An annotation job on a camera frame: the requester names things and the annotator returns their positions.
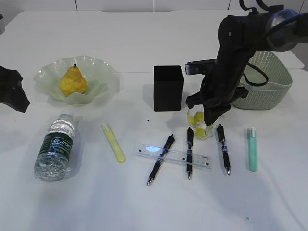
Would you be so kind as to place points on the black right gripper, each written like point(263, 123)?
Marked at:
point(219, 87)

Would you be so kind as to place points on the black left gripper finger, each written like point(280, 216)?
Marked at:
point(11, 90)

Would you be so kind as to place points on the yellow waste paper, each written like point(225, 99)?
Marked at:
point(202, 130)

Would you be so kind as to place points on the yellow pear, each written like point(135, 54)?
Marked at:
point(73, 81)

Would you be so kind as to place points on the clear water bottle green label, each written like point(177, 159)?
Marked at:
point(52, 162)

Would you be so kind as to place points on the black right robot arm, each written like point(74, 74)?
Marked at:
point(239, 38)

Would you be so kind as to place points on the black pen right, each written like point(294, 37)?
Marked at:
point(222, 141)

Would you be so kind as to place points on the black pen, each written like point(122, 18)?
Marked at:
point(190, 137)
point(222, 141)
point(158, 162)

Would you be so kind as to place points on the black pen middle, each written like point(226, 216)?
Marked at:
point(190, 137)

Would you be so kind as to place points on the black square pen holder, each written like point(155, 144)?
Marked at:
point(168, 88)

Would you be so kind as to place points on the black pen left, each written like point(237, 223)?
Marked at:
point(158, 162)

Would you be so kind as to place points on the clear plastic ruler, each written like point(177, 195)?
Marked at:
point(174, 156)

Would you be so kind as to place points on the green woven plastic basket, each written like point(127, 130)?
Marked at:
point(267, 81)

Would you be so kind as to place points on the green wavy glass plate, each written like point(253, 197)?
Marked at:
point(96, 72)

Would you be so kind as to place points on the yellow utility knife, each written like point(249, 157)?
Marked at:
point(113, 143)

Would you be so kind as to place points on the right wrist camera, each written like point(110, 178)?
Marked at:
point(199, 67)

